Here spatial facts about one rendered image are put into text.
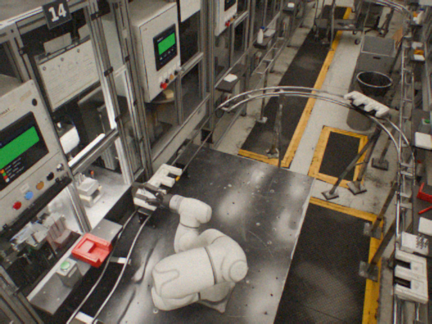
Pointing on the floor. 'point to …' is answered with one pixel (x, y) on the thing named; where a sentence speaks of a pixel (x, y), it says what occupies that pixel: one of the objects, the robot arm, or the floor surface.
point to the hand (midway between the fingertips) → (138, 191)
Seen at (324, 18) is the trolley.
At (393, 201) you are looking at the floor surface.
